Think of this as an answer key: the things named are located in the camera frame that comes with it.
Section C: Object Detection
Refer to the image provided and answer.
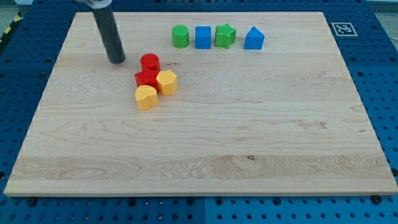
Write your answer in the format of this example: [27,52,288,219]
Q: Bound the red star block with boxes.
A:
[134,69,159,91]

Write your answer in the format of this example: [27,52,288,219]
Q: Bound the green star block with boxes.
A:
[215,23,236,49]

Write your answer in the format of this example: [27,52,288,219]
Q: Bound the yellow hexagon block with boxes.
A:
[156,70,178,96]

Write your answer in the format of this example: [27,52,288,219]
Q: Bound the yellow heart block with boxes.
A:
[135,85,159,111]

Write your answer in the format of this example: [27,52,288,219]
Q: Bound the red cylinder block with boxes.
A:
[140,53,160,71]

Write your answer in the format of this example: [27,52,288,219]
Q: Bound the blue cube block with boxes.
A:
[195,26,211,49]

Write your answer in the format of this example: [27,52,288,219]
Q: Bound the green cylinder block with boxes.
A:
[172,25,189,49]

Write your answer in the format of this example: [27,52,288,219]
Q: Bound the wooden board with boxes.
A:
[4,12,397,197]

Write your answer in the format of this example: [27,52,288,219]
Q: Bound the blue pentagon block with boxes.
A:
[244,27,265,50]

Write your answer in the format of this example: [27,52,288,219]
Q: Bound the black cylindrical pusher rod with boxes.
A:
[93,6,125,64]

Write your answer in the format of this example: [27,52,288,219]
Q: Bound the white fiducial marker tag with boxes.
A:
[331,22,358,37]

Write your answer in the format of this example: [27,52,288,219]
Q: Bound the silver rod mount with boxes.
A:
[74,0,113,9]

